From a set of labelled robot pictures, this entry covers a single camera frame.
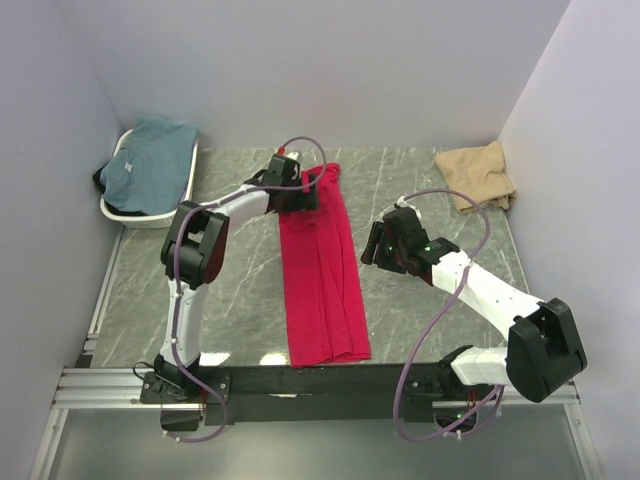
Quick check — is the white laundry basket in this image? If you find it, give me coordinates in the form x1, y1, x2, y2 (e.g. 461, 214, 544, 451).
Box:
99, 140, 199, 229

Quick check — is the beige folded t shirt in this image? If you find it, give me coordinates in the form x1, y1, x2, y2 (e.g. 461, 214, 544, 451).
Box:
435, 141, 517, 211

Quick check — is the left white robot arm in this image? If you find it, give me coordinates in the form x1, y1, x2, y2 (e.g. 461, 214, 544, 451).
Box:
153, 150, 328, 390

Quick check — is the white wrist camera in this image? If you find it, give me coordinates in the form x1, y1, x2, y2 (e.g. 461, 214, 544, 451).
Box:
394, 196, 422, 219
276, 146, 302, 162

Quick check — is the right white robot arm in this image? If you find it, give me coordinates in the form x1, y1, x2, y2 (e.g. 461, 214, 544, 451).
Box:
361, 206, 588, 403

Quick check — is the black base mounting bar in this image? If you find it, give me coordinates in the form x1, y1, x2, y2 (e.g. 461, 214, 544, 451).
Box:
139, 363, 499, 431

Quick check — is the black garment in basket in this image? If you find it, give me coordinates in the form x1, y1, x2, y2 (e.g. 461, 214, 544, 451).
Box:
92, 167, 145, 217

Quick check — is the teal blue t shirt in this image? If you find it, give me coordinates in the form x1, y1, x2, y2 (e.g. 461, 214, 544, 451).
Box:
101, 116, 199, 215

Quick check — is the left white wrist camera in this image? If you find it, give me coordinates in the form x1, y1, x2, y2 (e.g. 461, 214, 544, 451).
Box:
276, 146, 302, 162

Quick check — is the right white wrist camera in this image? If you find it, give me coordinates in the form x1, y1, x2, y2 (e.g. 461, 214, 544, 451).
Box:
394, 196, 422, 219

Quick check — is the aluminium frame rail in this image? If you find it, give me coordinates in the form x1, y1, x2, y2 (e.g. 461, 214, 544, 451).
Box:
51, 368, 581, 410

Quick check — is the red t shirt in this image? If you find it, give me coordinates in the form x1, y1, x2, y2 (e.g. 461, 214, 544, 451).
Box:
279, 163, 371, 368

